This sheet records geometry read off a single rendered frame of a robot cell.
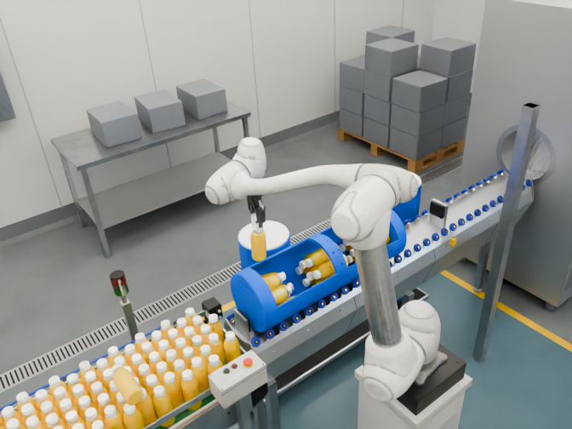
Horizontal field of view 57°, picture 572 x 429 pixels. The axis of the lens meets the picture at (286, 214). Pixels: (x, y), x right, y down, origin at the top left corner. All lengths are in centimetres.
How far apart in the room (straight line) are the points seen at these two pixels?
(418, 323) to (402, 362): 18
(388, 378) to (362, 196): 62
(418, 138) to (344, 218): 410
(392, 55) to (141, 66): 243
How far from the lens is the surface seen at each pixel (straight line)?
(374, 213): 147
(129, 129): 453
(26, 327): 435
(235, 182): 180
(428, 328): 191
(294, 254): 257
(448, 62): 559
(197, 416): 223
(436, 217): 312
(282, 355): 246
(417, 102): 538
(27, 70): 498
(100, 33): 510
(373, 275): 160
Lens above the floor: 264
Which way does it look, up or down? 32 degrees down
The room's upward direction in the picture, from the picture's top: 4 degrees counter-clockwise
